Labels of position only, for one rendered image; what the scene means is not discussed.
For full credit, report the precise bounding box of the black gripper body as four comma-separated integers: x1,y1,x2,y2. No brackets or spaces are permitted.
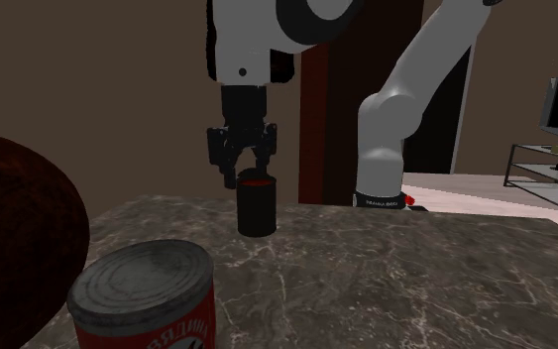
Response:
219,85,269,149

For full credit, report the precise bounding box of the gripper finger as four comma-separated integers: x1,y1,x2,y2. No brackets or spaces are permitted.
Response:
251,122,279,172
206,126,242,190

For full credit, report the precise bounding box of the black cup with red inside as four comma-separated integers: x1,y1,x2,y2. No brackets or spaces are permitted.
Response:
236,167,279,239

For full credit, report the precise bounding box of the dark brown door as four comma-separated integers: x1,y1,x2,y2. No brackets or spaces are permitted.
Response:
298,0,476,206

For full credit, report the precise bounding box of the red can with grey lid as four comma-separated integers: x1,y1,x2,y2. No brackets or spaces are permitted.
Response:
66,239,217,349

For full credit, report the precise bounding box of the dark brown round object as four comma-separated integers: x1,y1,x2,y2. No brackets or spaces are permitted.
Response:
0,127,91,349

